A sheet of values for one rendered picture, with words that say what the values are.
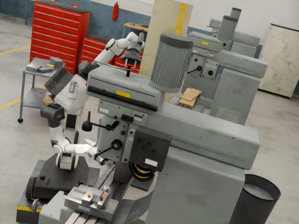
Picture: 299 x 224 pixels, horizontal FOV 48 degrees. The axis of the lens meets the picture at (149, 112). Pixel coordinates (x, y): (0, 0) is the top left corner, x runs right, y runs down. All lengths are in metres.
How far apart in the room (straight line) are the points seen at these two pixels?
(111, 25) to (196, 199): 10.03
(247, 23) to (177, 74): 9.10
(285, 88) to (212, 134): 8.58
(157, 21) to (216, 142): 2.07
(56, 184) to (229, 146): 1.75
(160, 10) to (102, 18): 8.14
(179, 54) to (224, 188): 0.82
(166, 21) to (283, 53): 6.85
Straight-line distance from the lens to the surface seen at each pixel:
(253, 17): 11.04
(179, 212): 2.22
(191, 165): 2.03
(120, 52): 2.54
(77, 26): 7.37
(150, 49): 3.89
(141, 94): 2.04
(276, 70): 10.41
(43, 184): 3.24
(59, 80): 2.62
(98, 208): 2.39
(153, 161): 1.91
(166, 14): 3.81
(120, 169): 2.74
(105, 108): 2.15
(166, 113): 2.07
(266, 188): 4.26
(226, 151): 2.10
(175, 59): 1.98
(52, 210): 2.77
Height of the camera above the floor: 2.53
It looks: 22 degrees down
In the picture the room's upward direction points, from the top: 13 degrees clockwise
